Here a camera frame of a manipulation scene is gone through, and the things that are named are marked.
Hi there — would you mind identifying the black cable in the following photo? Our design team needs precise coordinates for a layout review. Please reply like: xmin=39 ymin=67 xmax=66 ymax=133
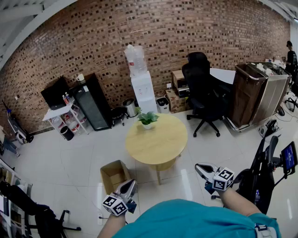
xmin=99 ymin=216 xmax=129 ymax=225

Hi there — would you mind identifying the tablet screen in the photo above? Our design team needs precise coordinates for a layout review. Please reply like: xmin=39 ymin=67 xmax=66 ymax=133
xmin=280 ymin=141 xmax=298 ymax=175

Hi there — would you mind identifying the white trash bin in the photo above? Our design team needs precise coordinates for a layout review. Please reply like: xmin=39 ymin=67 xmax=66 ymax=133
xmin=155 ymin=96 xmax=170 ymax=114

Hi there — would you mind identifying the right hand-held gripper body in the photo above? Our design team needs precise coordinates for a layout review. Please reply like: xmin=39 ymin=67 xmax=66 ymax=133
xmin=204 ymin=166 xmax=235 ymax=195

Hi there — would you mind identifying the printed cardboard carton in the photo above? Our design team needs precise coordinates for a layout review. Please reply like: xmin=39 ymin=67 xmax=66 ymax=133
xmin=165 ymin=89 xmax=190 ymax=112

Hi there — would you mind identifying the person's right forearm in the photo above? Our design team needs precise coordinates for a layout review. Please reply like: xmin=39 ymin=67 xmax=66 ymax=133
xmin=218 ymin=185 xmax=263 ymax=218

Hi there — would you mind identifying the gray shoulder strap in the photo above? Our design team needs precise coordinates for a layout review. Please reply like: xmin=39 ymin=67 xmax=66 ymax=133
xmin=254 ymin=224 xmax=277 ymax=238

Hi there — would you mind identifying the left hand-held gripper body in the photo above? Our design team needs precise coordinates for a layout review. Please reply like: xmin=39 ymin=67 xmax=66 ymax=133
xmin=102 ymin=185 xmax=138 ymax=217

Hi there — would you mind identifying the brown cardboard box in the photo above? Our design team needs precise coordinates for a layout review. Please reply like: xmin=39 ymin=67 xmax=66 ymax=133
xmin=100 ymin=159 xmax=132 ymax=195

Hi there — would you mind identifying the large clear water jug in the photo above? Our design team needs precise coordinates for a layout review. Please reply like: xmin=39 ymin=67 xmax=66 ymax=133
xmin=123 ymin=44 xmax=148 ymax=76

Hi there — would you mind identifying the black mini fridge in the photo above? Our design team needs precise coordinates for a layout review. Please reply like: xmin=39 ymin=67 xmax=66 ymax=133
xmin=69 ymin=73 xmax=113 ymax=132

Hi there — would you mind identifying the black stool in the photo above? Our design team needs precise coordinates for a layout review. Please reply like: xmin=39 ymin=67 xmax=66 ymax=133
xmin=110 ymin=106 xmax=128 ymax=127

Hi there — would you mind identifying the round wooden table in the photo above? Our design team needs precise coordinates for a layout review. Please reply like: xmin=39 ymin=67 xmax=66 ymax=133
xmin=125 ymin=113 xmax=188 ymax=185

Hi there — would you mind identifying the white desk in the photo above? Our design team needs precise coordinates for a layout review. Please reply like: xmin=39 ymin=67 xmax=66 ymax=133
xmin=209 ymin=67 xmax=236 ymax=85

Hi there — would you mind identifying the white floor device with cables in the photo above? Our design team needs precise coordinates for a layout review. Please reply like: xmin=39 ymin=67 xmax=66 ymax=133
xmin=258 ymin=119 xmax=280 ymax=138

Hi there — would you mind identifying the electric scooter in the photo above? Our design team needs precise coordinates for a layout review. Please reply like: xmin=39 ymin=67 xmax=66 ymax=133
xmin=1 ymin=99 xmax=34 ymax=145

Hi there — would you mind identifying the brown service cart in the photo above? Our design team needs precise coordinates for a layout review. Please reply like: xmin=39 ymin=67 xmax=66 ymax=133
xmin=228 ymin=61 xmax=292 ymax=132

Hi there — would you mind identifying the white water dispenser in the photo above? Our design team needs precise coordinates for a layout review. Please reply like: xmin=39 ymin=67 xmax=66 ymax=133
xmin=130 ymin=71 xmax=158 ymax=114

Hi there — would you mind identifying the black chair with star base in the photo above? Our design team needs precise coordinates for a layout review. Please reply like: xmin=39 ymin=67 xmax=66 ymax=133
xmin=0 ymin=180 xmax=82 ymax=238

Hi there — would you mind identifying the black office chair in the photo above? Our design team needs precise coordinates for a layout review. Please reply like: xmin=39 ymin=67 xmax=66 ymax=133
xmin=181 ymin=52 xmax=232 ymax=138

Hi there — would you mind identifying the person's teal shirt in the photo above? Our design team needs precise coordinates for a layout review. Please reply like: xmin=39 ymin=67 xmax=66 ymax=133
xmin=111 ymin=198 xmax=282 ymax=238

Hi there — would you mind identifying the white shelf rack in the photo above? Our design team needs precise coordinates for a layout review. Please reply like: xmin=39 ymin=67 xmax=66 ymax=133
xmin=42 ymin=97 xmax=89 ymax=139

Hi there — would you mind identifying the person's left forearm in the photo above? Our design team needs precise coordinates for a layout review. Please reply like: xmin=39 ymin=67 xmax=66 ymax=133
xmin=97 ymin=212 xmax=128 ymax=238

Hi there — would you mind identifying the black waste bin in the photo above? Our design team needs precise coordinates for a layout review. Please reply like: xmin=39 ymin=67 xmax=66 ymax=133
xmin=60 ymin=126 xmax=75 ymax=141

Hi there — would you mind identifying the black swivel chair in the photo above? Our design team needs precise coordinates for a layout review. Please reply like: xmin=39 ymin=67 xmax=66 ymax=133
xmin=285 ymin=69 xmax=298 ymax=112

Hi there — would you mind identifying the white shelving unit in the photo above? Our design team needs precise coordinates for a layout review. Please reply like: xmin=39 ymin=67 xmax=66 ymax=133
xmin=0 ymin=158 xmax=33 ymax=238

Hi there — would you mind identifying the silver trash can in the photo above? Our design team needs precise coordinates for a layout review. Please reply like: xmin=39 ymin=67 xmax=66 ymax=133
xmin=122 ymin=98 xmax=138 ymax=118

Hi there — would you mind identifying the green potted plant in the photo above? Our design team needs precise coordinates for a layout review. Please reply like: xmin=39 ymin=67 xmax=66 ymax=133
xmin=135 ymin=106 xmax=160 ymax=130

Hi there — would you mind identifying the black monitor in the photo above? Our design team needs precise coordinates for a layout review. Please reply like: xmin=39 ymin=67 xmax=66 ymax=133
xmin=41 ymin=76 xmax=70 ymax=111

